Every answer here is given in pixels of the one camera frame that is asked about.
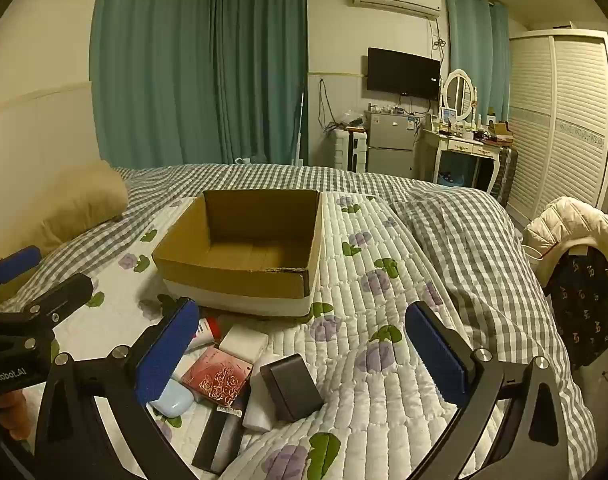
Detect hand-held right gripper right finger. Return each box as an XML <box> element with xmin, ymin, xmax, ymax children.
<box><xmin>405</xmin><ymin>301</ymin><xmax>570</xmax><ymax>480</ymax></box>

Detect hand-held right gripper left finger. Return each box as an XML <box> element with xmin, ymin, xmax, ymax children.
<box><xmin>34</xmin><ymin>297</ymin><xmax>201</xmax><ymax>480</ymax></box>

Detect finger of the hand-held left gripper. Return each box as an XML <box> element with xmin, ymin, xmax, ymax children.
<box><xmin>0</xmin><ymin>273</ymin><xmax>94</xmax><ymax>341</ymax></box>
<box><xmin>0</xmin><ymin>245</ymin><xmax>42</xmax><ymax>311</ymax></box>

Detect white tube with red cap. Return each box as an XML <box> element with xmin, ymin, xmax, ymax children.
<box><xmin>186</xmin><ymin>316</ymin><xmax>229</xmax><ymax>353</ymax></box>

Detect light blue case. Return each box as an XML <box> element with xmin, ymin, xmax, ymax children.
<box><xmin>148</xmin><ymin>377</ymin><xmax>195</xmax><ymax>418</ymax></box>

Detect pink patterned box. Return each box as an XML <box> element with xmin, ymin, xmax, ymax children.
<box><xmin>181</xmin><ymin>345</ymin><xmax>252</xmax><ymax>408</ymax></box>

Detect small white box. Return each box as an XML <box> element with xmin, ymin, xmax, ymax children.
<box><xmin>219</xmin><ymin>324</ymin><xmax>269</xmax><ymax>361</ymax></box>

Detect dark box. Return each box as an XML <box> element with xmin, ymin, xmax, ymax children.
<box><xmin>191</xmin><ymin>400</ymin><xmax>252</xmax><ymax>476</ymax></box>

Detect black box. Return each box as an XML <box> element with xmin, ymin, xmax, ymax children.
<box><xmin>260</xmin><ymin>353</ymin><xmax>325</xmax><ymax>423</ymax></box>

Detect cardboard box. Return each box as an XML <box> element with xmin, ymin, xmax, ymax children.
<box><xmin>152</xmin><ymin>189</ymin><xmax>325</xmax><ymax>318</ymax></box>

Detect person's left hand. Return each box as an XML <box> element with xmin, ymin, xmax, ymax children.
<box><xmin>0</xmin><ymin>389</ymin><xmax>37</xmax><ymax>443</ymax></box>

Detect beige pillow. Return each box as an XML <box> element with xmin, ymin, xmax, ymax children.
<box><xmin>28</xmin><ymin>160</ymin><xmax>129</xmax><ymax>256</ymax></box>

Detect quilted floral mat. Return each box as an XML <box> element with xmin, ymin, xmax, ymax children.
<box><xmin>14</xmin><ymin>192</ymin><xmax>515</xmax><ymax>480</ymax></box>

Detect grey checked duvet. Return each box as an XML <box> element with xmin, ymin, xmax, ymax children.
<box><xmin>0</xmin><ymin>162</ymin><xmax>597</xmax><ymax>466</ymax></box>

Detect dark patterned garment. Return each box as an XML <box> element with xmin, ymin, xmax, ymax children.
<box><xmin>543</xmin><ymin>247</ymin><xmax>608</xmax><ymax>371</ymax></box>

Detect white puffer jacket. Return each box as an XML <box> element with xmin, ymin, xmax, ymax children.
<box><xmin>523</xmin><ymin>196</ymin><xmax>608</xmax><ymax>271</ymax></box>

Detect dark suitcase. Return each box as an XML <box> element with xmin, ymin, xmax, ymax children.
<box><xmin>489</xmin><ymin>145</ymin><xmax>519</xmax><ymax>206</ymax></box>

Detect white dressing table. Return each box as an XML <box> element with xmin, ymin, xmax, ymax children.
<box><xmin>421</xmin><ymin>120</ymin><xmax>510</xmax><ymax>196</ymax></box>

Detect small grey fridge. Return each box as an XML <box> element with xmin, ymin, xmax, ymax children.
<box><xmin>366</xmin><ymin>110</ymin><xmax>419</xmax><ymax>178</ymax></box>

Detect white suitcase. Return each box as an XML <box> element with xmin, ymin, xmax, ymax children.
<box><xmin>334</xmin><ymin>129</ymin><xmax>369</xmax><ymax>172</ymax></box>

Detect teal curtain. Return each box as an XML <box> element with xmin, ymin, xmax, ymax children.
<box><xmin>211</xmin><ymin>0</ymin><xmax>309</xmax><ymax>166</ymax></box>
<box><xmin>444</xmin><ymin>0</ymin><xmax>512</xmax><ymax>123</ymax></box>
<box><xmin>90</xmin><ymin>0</ymin><xmax>222</xmax><ymax>170</ymax></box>

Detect white pole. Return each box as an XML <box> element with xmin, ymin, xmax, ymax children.
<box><xmin>295</xmin><ymin>87</ymin><xmax>307</xmax><ymax>166</ymax></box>

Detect oval white mirror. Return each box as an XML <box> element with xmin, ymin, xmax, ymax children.
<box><xmin>441</xmin><ymin>70</ymin><xmax>477</xmax><ymax>121</ymax></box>

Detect white louvred wardrobe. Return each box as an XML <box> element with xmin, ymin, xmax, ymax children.
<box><xmin>506</xmin><ymin>27</ymin><xmax>608</xmax><ymax>221</ymax></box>

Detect hanging wall cables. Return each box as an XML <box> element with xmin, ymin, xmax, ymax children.
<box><xmin>319</xmin><ymin>77</ymin><xmax>341</xmax><ymax>134</ymax></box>

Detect black wall television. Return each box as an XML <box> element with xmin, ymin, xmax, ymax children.
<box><xmin>367</xmin><ymin>47</ymin><xmax>441</xmax><ymax>101</ymax></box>

